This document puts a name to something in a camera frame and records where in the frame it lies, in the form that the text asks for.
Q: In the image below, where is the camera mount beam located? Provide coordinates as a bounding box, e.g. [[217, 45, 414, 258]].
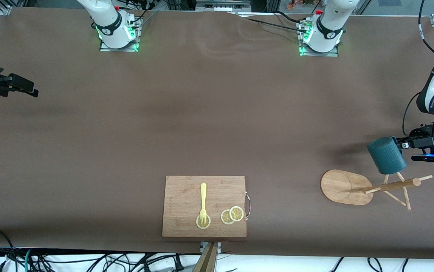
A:
[[192, 242, 222, 272]]

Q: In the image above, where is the yellow lemon slice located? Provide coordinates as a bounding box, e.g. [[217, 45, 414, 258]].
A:
[[229, 206, 245, 222], [221, 209, 236, 225], [196, 214, 211, 230]]

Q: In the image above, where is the white power strip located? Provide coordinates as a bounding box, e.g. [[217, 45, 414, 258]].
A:
[[196, 0, 251, 11]]

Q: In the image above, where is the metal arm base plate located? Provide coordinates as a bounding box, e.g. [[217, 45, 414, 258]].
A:
[[99, 21, 143, 53], [297, 20, 339, 57]]

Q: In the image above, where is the wooden cup rack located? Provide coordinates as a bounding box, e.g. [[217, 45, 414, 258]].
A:
[[320, 169, 433, 211]]

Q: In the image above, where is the bamboo cutting board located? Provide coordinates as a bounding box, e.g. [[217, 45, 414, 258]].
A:
[[162, 176, 248, 238]]

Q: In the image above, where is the yellow plastic fork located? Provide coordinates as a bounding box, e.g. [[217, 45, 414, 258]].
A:
[[199, 183, 208, 226]]

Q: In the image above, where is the teal mug yellow inside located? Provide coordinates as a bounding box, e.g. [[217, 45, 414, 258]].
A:
[[367, 136, 407, 175]]

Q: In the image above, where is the brown table mat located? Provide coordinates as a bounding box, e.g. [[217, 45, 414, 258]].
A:
[[0, 7, 434, 261]]

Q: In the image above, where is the black arm base cable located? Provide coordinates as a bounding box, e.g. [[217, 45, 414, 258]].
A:
[[128, 8, 159, 29], [236, 11, 310, 32]]

